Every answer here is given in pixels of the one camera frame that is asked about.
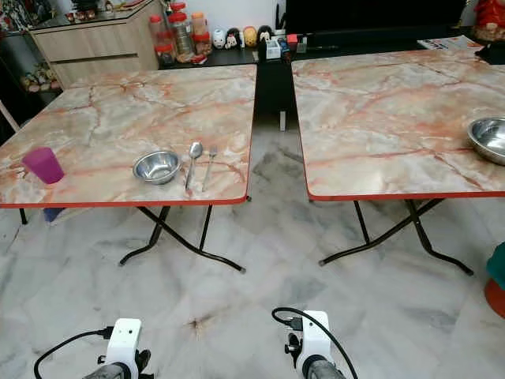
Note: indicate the tall red lid jar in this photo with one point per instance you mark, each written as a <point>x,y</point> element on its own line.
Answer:
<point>181,31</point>

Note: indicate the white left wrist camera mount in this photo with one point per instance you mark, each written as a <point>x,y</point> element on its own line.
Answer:
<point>125,341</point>

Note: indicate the light wood cabinet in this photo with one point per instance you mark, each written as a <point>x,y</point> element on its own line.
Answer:
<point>95,46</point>

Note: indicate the orange lid jar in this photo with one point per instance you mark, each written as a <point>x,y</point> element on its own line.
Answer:
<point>200,31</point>

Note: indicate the small red lid jar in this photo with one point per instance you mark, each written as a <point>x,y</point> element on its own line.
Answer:
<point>166,54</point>

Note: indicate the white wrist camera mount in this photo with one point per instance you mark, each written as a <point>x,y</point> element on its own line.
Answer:
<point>314,338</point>
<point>125,341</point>

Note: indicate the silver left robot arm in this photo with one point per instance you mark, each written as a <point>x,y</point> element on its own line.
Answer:
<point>117,373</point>

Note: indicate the small white box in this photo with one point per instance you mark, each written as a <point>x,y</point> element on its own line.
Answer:
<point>273,50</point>

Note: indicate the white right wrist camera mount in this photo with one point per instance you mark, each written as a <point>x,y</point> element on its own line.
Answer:
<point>314,338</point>

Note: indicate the blue plastic stool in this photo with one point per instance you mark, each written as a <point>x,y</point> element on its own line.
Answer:
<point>53,213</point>

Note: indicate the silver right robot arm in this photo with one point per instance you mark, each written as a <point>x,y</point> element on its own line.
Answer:
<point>323,371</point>

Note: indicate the small steel bowl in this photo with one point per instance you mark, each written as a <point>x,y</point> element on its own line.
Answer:
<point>156,166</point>

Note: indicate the black toy shelf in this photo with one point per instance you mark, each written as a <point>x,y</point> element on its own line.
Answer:
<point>20,59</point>

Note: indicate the yellow round figurine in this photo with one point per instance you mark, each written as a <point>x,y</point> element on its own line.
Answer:
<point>250,35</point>

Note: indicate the white round figurine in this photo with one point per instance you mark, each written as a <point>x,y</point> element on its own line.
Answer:
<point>218,39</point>

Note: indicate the large steel bowl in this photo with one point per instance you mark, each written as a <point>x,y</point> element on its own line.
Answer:
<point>489,140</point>

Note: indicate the steel spoon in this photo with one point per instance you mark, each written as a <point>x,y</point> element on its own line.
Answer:
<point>195,150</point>

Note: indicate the red decoration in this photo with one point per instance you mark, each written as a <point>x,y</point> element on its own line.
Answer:
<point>491,17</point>

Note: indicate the orange plastic bin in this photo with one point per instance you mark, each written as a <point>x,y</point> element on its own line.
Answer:
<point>495,298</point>

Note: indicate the black round figurine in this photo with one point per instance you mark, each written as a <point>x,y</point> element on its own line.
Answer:
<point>264,34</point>
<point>233,39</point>

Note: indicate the black television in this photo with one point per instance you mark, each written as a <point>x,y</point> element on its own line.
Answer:
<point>375,14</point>

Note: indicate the purple plastic cup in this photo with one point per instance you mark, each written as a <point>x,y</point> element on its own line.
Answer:
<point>43,165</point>

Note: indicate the steel fork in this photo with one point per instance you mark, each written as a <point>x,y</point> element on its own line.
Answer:
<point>210,164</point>

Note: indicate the black table leg frame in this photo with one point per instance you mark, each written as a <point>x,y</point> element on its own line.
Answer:
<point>418,225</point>
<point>175,235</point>

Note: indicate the printed magazine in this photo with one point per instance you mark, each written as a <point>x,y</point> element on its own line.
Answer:
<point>446,43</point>

